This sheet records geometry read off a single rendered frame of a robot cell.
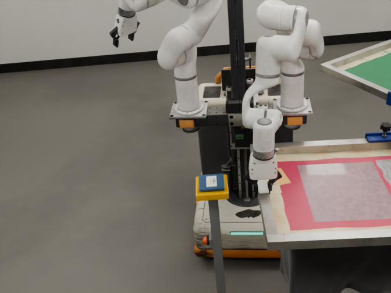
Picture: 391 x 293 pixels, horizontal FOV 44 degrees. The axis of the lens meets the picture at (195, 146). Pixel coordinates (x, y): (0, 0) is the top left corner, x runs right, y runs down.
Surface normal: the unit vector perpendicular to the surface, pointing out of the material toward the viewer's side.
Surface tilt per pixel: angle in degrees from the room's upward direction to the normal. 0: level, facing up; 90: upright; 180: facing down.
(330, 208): 2
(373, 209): 2
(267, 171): 92
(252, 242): 90
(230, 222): 0
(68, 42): 90
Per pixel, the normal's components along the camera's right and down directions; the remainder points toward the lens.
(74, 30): 0.00, 0.54
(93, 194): -0.09, -0.84
